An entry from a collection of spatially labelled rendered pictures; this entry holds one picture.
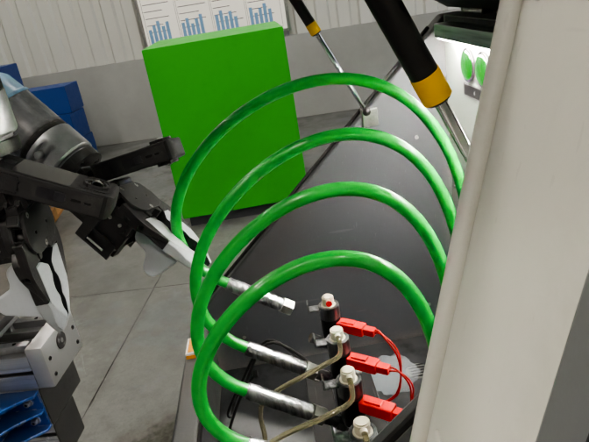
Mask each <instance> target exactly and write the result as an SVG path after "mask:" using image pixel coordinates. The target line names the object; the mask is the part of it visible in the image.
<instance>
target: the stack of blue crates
mask: <svg viewBox="0 0 589 442"><path fill-rule="evenodd" d="M0 73H5V74H7V75H10V76H11V77H12V78H13V79H15V80H16V81H17V82H19V83H20V84H21V85H23V86H24V84H23V82H22V79H21V76H20V73H19V71H18V66H17V63H11V64H6V65H1V66H0ZM29 91H30V92H31V93H33V94H34V95H35V96H36V97H37V98H38V99H39V100H40V101H41V102H42V103H44V104H45V105H46V106H47V107H48V108H49V109H51V110H52V111H53V112H54V113H55V114H57V115H58V116H59V117H60V118H61V119H63V120H64V121H65V122H66V123H67V124H69V125H70V126H72V127H73V128H74V129H75V130H76V131H77V132H79V133H80V134H81V135H82V136H83V137H84V138H85V139H86V140H87V141H88V142H90V143H91V145H92V147H94V148H95V149H96V150H97V147H96V142H95V139H94V135H93V132H91V131H90V129H89V124H88V120H87V118H86V115H85V111H84V109H83V107H82V106H84V104H83V101H82V96H81V93H80V90H79V87H78V84H77V81H73V82H63V83H58V84H53V85H47V86H41V87H36V88H30V89H29ZM97 152H98V150H97Z"/></svg>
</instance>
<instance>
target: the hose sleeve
mask: <svg viewBox="0 0 589 442"><path fill-rule="evenodd" d="M249 287H251V285H249V284H246V283H245V282H241V281H239V280H236V279H233V278H231V277H230V278H229V281H228V284H227V286H226V288H225V290H227V291H230V292H231V293H233V294H237V295H238V296H240V295H241V294H242V293H244V292H245V291H246V290H247V289H248V288H249ZM257 303H261V304H264V305H265V306H268V307H269V308H273V309H276V310H280V309H281V307H282V305H283V303H284V299H283V298H282V297H280V296H277V295H275V294H271V293H268V294H267V295H266V296H264V297H263V298H261V299H260V300H259V301H257Z"/></svg>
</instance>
